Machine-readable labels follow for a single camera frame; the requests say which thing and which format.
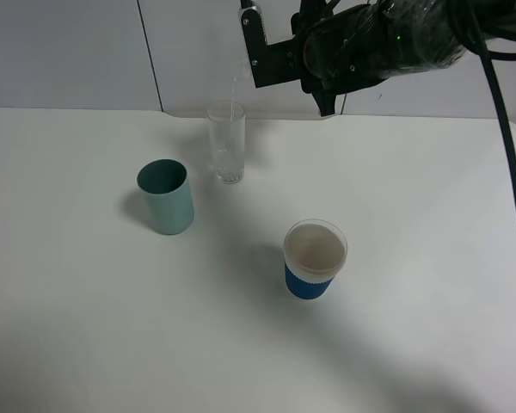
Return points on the white cup with blue sleeve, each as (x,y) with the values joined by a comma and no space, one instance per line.
(315,251)

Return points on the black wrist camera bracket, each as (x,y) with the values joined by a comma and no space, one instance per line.
(271,63)

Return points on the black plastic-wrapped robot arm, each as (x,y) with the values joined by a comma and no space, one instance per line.
(434,35)

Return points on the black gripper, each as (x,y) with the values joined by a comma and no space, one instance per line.
(337,53)

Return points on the clear green-label water bottle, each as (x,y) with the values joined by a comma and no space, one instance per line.
(243,67)

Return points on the teal green plastic cup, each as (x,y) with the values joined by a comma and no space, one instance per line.
(167,194)

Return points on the tall clear glass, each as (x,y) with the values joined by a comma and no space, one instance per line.
(227,132)

